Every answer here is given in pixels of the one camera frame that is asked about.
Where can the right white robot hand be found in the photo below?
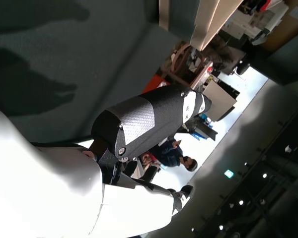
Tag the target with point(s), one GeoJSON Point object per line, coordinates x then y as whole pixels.
{"type": "Point", "coordinates": [52, 193]}

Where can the brown cardboard paper box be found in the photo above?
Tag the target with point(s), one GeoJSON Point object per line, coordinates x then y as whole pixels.
{"type": "Point", "coordinates": [213, 19]}

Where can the masked person in blue jacket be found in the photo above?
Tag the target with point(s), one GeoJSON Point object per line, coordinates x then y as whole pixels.
{"type": "Point", "coordinates": [171, 153]}

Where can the orange floor mat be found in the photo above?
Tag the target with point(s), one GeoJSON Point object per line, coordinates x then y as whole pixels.
{"type": "Point", "coordinates": [154, 84]}

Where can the round wooden chair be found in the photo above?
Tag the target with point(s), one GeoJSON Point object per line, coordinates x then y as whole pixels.
{"type": "Point", "coordinates": [176, 58]}

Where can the dark puffer jacket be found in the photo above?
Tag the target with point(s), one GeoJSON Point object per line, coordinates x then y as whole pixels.
{"type": "Point", "coordinates": [221, 57]}

